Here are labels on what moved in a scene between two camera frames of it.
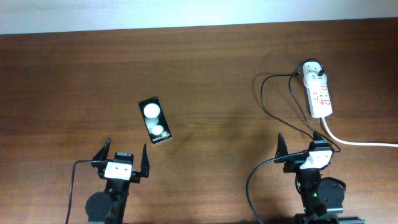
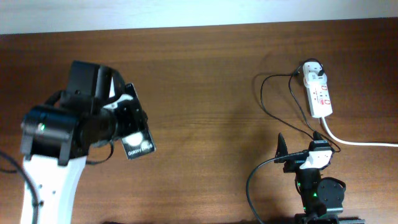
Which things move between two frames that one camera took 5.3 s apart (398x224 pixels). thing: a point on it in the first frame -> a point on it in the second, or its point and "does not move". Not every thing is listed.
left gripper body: x=135 y=176 -> x=129 y=114
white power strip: x=319 y=96 does not move
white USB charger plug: x=312 y=79 does not move
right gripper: x=293 y=165 does not move
